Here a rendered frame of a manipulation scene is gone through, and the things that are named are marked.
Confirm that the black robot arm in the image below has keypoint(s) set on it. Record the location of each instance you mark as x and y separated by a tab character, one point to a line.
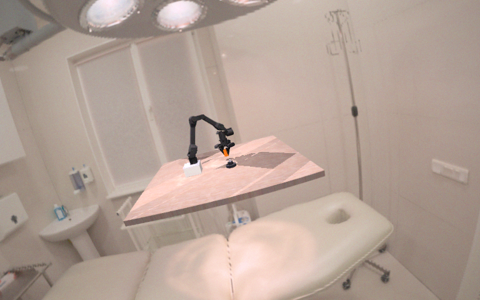
192	147

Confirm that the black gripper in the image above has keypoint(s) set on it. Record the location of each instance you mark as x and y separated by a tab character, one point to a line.
223	142

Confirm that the dark grey round pedestal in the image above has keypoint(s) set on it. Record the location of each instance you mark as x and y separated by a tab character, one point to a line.
230	164

